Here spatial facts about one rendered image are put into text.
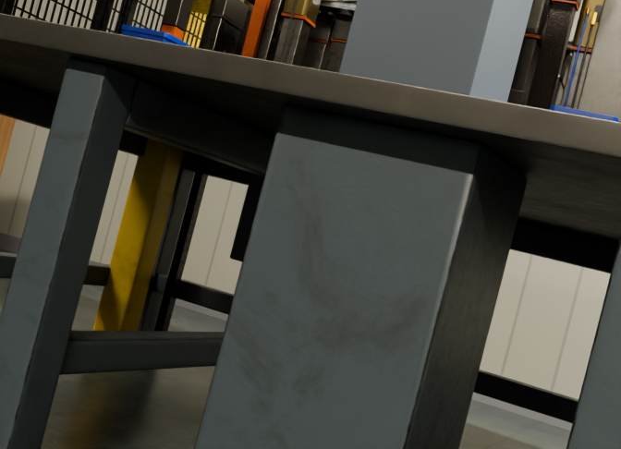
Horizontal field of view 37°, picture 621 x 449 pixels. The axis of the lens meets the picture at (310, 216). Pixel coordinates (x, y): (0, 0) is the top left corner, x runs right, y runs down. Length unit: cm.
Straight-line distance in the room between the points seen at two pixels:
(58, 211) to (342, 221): 45
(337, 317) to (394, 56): 38
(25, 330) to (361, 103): 63
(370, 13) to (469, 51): 16
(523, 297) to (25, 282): 260
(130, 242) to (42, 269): 142
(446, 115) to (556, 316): 266
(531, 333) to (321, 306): 255
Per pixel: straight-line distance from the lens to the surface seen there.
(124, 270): 288
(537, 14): 189
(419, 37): 135
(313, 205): 129
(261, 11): 214
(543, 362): 378
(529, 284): 379
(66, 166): 146
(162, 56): 135
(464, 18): 133
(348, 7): 213
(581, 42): 190
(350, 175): 128
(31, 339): 148
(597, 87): 171
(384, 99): 119
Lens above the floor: 50
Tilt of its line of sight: 1 degrees up
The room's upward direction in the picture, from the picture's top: 14 degrees clockwise
